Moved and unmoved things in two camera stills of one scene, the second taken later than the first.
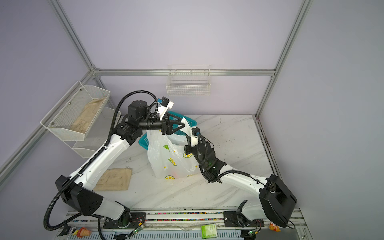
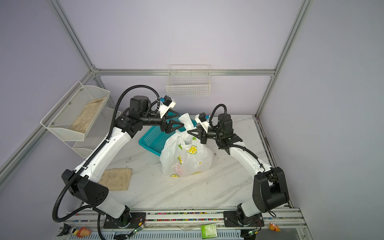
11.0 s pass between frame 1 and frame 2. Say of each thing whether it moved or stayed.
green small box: stayed
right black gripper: moved
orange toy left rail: stayed
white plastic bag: moved
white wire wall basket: stayed
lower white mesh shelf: stayed
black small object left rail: stayed
